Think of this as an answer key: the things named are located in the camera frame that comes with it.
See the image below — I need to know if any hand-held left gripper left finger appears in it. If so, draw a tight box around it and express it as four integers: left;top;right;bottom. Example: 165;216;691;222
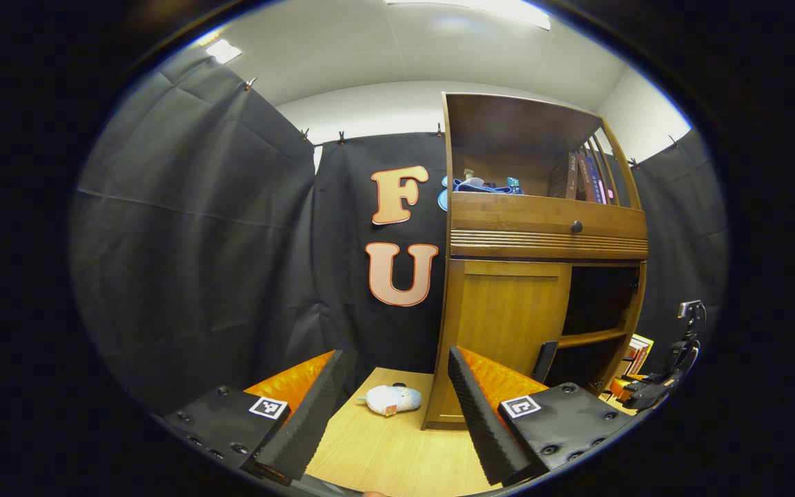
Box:
153;350;347;487

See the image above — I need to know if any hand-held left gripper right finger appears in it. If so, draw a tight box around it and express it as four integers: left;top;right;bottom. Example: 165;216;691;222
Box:
447;347;647;487

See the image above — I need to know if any black door handle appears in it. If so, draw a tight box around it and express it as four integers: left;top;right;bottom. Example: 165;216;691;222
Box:
532;340;559;384

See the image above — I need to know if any wooden double-door shoe cabinet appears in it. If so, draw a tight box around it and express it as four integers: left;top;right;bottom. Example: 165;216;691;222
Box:
422;92;649;431

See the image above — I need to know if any white shoe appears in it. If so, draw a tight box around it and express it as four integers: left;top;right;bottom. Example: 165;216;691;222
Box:
358;384;422;417

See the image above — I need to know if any wooden cabinet drawer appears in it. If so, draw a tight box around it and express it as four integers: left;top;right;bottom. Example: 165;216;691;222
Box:
449;192;649;262

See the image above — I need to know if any stack of colourful books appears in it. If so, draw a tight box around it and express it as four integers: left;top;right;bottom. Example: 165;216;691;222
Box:
618;333;654;377

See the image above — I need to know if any wooden inner shelf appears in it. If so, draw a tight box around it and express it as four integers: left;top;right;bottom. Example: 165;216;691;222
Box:
560;328;629;348

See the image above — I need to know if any blue book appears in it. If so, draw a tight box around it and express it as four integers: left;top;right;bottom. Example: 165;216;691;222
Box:
585;157;605;204

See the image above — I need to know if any reddish brown book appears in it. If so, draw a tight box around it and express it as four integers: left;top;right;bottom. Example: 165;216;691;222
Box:
575;155;595;202

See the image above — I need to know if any dark brown book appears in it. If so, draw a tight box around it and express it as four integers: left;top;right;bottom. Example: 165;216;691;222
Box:
548;153;581;199

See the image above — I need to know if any black backdrop cloth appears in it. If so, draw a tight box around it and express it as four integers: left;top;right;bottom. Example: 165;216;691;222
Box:
70;55;728;415

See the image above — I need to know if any blue cloth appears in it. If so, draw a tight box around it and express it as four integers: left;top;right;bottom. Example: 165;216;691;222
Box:
453;178;524;196

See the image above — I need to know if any small ceiling light panel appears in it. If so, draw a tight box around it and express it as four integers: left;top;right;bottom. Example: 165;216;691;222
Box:
206;39;243;64

